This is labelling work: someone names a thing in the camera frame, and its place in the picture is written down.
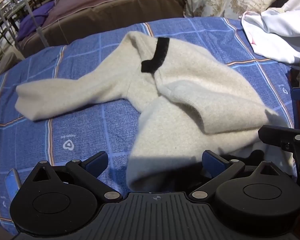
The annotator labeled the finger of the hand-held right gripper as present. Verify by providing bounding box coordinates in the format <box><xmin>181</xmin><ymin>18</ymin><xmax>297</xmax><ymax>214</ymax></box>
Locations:
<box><xmin>258</xmin><ymin>125</ymin><xmax>300</xmax><ymax>187</ymax></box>

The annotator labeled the blue plaid bedsheet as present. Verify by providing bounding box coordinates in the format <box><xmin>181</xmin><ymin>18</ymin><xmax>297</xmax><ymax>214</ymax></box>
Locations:
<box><xmin>0</xmin><ymin>17</ymin><xmax>298</xmax><ymax>235</ymax></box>

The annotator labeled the cream sweater with black collar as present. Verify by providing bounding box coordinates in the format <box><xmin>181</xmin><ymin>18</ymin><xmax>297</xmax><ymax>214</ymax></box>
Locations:
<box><xmin>15</xmin><ymin>31</ymin><xmax>297</xmax><ymax>192</ymax></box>

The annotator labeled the metal pole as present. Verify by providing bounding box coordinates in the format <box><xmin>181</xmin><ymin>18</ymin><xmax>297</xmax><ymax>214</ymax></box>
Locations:
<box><xmin>17</xmin><ymin>0</ymin><xmax>50</xmax><ymax>48</ymax></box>

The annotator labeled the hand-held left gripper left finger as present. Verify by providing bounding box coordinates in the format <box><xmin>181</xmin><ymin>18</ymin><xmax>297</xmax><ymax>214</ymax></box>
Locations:
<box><xmin>31</xmin><ymin>151</ymin><xmax>123</xmax><ymax>203</ymax></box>

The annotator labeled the metal shelving rack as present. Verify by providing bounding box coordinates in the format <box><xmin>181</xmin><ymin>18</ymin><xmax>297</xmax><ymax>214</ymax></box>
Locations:
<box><xmin>0</xmin><ymin>0</ymin><xmax>27</xmax><ymax>64</ymax></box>

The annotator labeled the light blue smartphone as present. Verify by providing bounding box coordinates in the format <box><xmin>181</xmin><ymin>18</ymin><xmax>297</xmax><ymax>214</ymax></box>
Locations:
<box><xmin>4</xmin><ymin>169</ymin><xmax>22</xmax><ymax>202</ymax></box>

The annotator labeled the white garment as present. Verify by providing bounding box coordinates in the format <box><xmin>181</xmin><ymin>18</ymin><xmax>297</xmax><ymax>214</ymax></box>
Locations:
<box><xmin>241</xmin><ymin>0</ymin><xmax>300</xmax><ymax>65</ymax></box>

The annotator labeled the brown bed cover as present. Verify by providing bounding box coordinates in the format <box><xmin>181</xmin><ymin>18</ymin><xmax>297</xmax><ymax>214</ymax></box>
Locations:
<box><xmin>17</xmin><ymin>0</ymin><xmax>186</xmax><ymax>57</ymax></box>

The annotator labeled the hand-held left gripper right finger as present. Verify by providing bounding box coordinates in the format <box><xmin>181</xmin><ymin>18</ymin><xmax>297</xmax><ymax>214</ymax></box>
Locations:
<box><xmin>189</xmin><ymin>150</ymin><xmax>278</xmax><ymax>203</ymax></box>

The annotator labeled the purple cloth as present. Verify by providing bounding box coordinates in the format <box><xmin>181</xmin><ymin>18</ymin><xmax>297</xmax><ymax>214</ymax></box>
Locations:
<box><xmin>16</xmin><ymin>0</ymin><xmax>57</xmax><ymax>42</ymax></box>

